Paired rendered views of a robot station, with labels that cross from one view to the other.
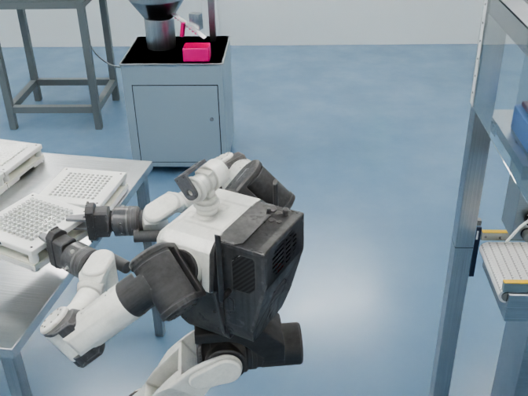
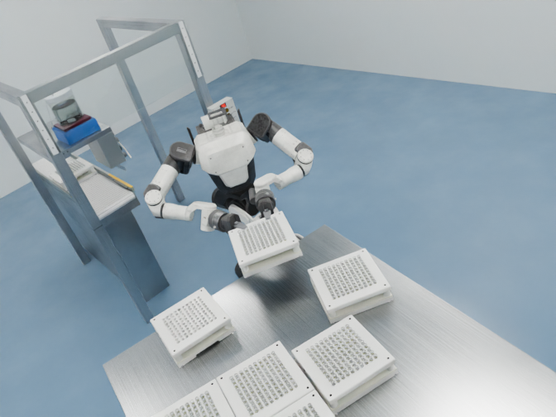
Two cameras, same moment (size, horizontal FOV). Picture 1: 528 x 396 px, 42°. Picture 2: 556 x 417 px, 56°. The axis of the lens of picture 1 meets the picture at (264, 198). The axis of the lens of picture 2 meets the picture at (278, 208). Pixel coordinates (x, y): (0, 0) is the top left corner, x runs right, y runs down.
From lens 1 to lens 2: 338 cm
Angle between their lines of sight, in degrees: 98
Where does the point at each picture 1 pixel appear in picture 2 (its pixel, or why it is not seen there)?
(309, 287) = not seen: outside the picture
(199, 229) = (233, 127)
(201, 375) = not seen: hidden behind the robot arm
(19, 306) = (304, 248)
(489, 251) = (103, 209)
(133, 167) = (122, 362)
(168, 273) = not seen: hidden behind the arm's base
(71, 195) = (205, 309)
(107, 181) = (170, 316)
